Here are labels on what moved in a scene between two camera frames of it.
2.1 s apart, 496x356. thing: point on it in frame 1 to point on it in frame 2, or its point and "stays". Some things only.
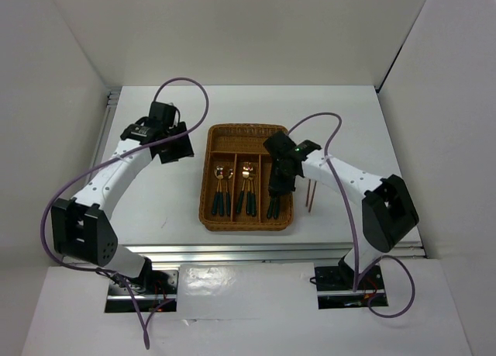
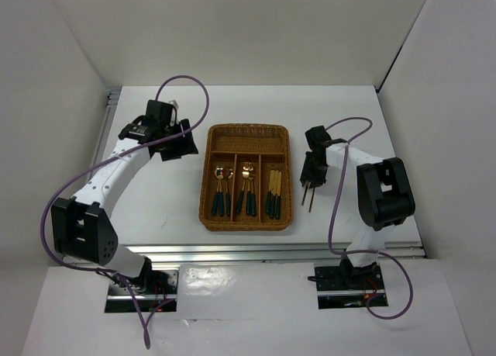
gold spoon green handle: [228, 200] stays
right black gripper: [275, 184] to [306, 175]
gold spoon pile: [219, 172] stays
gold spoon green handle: [218, 171] stays
